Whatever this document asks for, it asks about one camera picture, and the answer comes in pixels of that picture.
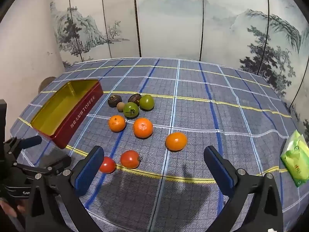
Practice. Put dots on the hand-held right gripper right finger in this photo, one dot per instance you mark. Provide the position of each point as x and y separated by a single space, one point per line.
218 171

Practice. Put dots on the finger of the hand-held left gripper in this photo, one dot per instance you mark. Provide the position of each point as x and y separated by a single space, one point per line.
60 162
31 141

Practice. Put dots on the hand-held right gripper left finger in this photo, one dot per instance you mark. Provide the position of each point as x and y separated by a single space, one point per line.
89 171

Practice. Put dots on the red tomato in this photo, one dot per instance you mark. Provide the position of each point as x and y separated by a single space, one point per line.
129 159
108 165

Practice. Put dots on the red and gold tin box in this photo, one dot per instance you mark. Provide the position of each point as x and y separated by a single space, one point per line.
72 118

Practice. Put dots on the orange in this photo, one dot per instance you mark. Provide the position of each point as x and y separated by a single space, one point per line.
143 128
176 141
116 123

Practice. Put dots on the small tan longan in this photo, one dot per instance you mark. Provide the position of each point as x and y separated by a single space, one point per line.
120 106

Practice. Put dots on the green tomato with calyx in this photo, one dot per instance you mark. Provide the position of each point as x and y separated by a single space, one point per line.
131 110

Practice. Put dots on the dark brown passion fruit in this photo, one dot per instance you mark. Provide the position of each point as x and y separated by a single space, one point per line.
114 100
134 98

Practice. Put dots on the smooth green tomato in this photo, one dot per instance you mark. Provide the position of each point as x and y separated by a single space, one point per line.
146 102

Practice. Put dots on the person's left hand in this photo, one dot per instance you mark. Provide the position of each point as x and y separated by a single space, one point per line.
7 207

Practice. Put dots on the green tissue pack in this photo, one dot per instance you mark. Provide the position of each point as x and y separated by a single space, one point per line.
295 159

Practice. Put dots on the landscape painted folding screen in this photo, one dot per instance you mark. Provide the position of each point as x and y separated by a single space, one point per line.
169 17

